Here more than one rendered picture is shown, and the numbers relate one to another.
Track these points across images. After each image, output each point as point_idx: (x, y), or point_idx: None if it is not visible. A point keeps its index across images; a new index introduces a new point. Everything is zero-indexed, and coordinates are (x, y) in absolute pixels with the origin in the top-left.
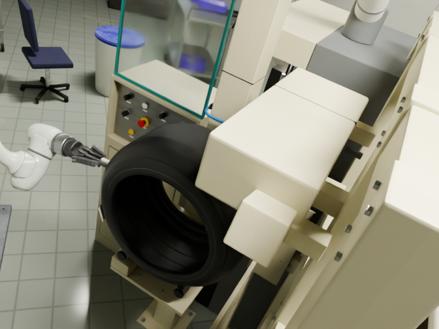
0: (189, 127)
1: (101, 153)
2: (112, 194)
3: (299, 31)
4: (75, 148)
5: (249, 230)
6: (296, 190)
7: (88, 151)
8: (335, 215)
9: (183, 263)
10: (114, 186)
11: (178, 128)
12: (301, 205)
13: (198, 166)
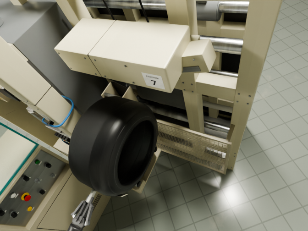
0: (80, 130)
1: (80, 204)
2: (120, 183)
3: None
4: (76, 226)
5: (209, 56)
6: (187, 35)
7: (79, 215)
8: None
9: (138, 150)
10: (118, 180)
11: (81, 137)
12: (189, 37)
13: (119, 118)
